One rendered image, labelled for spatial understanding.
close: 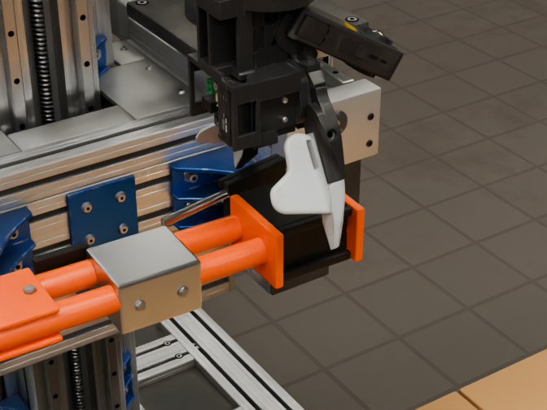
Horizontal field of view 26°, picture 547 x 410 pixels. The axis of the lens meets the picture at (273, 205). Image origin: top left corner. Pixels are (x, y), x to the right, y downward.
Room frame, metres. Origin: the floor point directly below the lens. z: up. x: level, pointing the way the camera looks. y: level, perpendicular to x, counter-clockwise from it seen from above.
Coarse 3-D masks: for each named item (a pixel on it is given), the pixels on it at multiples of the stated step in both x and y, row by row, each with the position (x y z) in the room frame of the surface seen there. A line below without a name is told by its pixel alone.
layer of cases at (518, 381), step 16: (544, 352) 1.34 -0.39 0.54; (512, 368) 1.30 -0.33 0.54; (528, 368) 1.30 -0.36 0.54; (544, 368) 1.30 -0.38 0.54; (480, 384) 1.27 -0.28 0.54; (496, 384) 1.27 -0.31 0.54; (512, 384) 1.27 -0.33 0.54; (528, 384) 1.27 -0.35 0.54; (544, 384) 1.27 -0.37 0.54; (448, 400) 1.23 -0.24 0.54; (464, 400) 1.23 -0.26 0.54; (480, 400) 1.23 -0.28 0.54; (496, 400) 1.23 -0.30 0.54; (512, 400) 1.23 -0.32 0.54; (528, 400) 1.23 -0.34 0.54; (544, 400) 1.23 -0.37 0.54
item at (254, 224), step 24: (264, 192) 0.84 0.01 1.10; (240, 216) 0.82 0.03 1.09; (264, 216) 0.80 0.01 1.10; (288, 216) 0.80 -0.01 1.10; (312, 216) 0.80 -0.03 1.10; (360, 216) 0.81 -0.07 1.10; (240, 240) 0.82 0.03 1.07; (264, 240) 0.78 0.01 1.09; (288, 240) 0.79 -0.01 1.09; (312, 240) 0.80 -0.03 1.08; (360, 240) 0.81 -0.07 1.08; (264, 264) 0.78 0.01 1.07; (288, 264) 0.79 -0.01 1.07; (312, 264) 0.79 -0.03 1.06
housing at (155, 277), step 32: (96, 256) 0.75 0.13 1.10; (128, 256) 0.75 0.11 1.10; (160, 256) 0.75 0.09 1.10; (192, 256) 0.75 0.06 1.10; (96, 288) 0.75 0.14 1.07; (128, 288) 0.72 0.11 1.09; (160, 288) 0.73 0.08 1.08; (192, 288) 0.74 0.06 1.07; (128, 320) 0.72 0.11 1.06; (160, 320) 0.73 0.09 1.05
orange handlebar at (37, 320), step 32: (224, 224) 0.81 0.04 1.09; (224, 256) 0.76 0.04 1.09; (256, 256) 0.77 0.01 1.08; (0, 288) 0.71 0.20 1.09; (32, 288) 0.71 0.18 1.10; (64, 288) 0.73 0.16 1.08; (0, 320) 0.67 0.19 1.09; (32, 320) 0.68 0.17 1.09; (64, 320) 0.69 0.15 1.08; (0, 352) 0.67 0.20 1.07
